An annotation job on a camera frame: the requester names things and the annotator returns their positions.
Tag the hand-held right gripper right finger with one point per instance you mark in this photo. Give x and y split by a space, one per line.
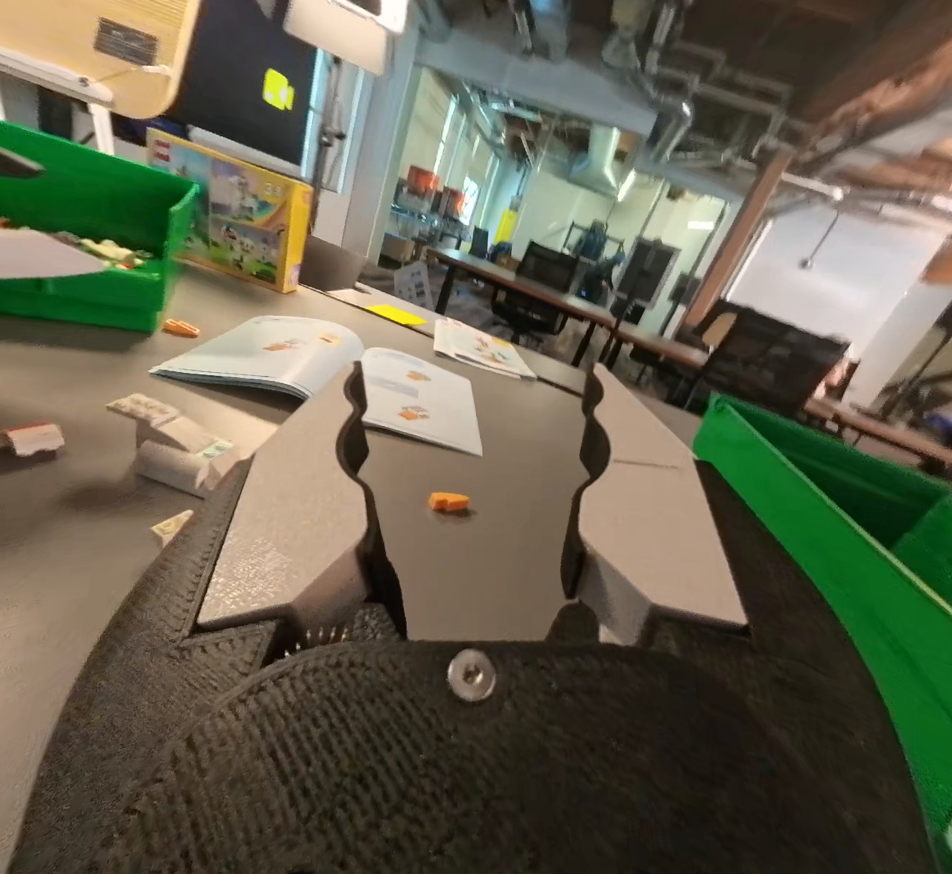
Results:
654 539

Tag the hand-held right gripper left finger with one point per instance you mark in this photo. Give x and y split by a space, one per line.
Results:
282 532

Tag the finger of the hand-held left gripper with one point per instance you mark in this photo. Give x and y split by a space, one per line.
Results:
52 256
16 166

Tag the pile of assorted lego pieces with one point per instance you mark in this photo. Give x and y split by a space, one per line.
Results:
123 256

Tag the green plastic parts bin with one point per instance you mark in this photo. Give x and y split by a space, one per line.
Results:
89 189

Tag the small orange lego brick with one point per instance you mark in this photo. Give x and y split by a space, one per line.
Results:
448 501

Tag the red and white lego brick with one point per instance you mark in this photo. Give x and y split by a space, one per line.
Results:
33 440

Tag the white lego body assembly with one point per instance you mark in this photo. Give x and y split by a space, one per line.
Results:
175 454

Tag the orange lego wedge piece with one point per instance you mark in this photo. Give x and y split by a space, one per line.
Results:
181 329

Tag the yellow lego set box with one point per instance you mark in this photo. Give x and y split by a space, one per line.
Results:
238 219

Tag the white metal stand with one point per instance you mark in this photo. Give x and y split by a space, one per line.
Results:
44 74

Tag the green bin near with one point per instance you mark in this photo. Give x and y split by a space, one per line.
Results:
818 517

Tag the open instruction booklet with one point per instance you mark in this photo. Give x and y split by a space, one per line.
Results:
260 353

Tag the black mesh office chair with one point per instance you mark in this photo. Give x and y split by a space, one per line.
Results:
781 360

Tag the yellow sticky note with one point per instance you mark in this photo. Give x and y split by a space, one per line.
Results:
394 314

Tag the closed instruction booklet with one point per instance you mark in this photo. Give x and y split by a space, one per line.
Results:
483 349

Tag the grey cardboard flap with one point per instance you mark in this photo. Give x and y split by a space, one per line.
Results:
335 264

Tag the black framed screen on stand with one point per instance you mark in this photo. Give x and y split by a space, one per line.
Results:
653 265

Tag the metal exhaust hood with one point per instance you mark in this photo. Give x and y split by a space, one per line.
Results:
604 160

